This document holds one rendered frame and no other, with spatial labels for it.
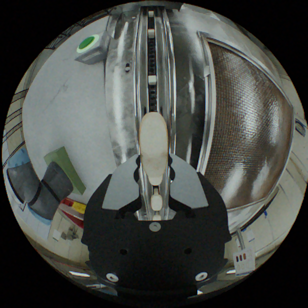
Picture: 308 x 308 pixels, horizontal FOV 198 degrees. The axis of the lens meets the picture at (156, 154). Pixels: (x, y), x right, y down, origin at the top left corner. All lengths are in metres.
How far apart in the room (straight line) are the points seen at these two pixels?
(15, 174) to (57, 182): 0.20
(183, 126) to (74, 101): 0.30
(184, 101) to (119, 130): 0.15
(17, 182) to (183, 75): 0.49
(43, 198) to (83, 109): 0.30
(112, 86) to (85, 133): 0.15
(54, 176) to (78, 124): 0.20
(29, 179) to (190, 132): 0.46
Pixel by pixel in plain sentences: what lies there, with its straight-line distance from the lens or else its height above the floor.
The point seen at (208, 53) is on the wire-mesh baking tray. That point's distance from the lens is 0.22.
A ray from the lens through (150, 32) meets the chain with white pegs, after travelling 0.26.
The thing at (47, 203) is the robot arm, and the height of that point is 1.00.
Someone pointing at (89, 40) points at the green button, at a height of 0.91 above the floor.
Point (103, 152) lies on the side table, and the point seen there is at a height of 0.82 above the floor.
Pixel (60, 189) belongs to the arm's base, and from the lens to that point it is 0.39.
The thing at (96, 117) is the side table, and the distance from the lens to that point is 0.27.
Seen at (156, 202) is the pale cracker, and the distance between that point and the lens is 0.33.
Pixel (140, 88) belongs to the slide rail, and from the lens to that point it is 0.20.
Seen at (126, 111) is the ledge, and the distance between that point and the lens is 0.19.
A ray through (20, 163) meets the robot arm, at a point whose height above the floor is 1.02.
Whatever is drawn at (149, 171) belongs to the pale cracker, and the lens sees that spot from 0.15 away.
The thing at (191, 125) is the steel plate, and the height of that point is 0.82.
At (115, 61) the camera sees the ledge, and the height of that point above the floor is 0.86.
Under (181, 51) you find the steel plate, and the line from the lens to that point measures 0.28.
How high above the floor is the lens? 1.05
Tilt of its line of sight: 62 degrees down
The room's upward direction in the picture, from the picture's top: 177 degrees clockwise
